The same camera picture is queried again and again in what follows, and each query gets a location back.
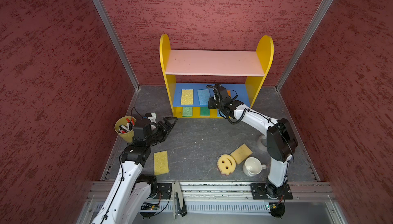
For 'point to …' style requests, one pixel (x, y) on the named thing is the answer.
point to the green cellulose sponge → (187, 111)
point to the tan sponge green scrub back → (204, 111)
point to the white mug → (252, 166)
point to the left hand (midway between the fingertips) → (175, 126)
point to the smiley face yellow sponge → (226, 164)
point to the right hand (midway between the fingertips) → (208, 103)
